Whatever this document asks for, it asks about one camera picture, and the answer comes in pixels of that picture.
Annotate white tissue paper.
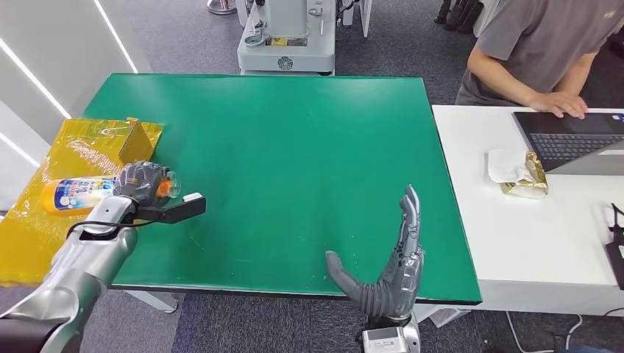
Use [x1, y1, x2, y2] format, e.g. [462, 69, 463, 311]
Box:
[487, 148, 532, 185]

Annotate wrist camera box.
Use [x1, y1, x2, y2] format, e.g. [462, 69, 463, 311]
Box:
[361, 326, 408, 353]
[138, 192, 208, 225]

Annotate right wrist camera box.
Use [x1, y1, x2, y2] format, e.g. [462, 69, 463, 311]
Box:
[361, 326, 408, 353]

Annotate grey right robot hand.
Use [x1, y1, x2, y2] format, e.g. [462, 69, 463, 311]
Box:
[325, 184, 425, 321]

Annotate chrome stand base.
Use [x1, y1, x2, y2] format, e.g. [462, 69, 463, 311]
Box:
[206, 0, 238, 15]

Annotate dark grey laptop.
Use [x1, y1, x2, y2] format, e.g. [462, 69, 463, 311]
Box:
[512, 110, 624, 177]

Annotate white floor cable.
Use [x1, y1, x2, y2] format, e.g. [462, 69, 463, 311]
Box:
[505, 311, 584, 353]

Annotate yellow film-wrapped cardboard box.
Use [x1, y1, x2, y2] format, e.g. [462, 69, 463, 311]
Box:
[0, 116, 164, 288]

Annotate orange bottle with clear cap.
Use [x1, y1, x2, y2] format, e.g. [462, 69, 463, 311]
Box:
[40, 168, 182, 217]

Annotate black device with cable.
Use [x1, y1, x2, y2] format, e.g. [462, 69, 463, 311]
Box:
[606, 203, 624, 292]

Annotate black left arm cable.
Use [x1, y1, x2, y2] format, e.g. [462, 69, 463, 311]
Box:
[66, 220, 147, 240]

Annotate grey machine base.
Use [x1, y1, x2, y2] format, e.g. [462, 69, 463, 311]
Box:
[236, 0, 337, 76]

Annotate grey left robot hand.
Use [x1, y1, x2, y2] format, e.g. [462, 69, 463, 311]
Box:
[113, 160, 172, 204]

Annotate white furniture panel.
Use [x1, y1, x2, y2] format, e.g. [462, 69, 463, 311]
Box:
[341, 0, 372, 39]

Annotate white table foot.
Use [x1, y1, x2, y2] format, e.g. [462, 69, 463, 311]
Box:
[124, 290, 179, 314]
[414, 304, 470, 328]

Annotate black chair legs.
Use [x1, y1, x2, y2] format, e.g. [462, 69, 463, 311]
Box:
[433, 0, 484, 35]

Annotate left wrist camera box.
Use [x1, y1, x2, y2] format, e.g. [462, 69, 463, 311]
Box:
[138, 192, 208, 225]

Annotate gold foil packet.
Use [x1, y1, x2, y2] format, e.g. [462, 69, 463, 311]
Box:
[499, 151, 550, 200]

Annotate person's hand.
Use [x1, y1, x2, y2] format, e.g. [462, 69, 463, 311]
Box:
[528, 90, 589, 121]

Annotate person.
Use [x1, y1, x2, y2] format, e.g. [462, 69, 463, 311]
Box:
[455, 0, 624, 121]

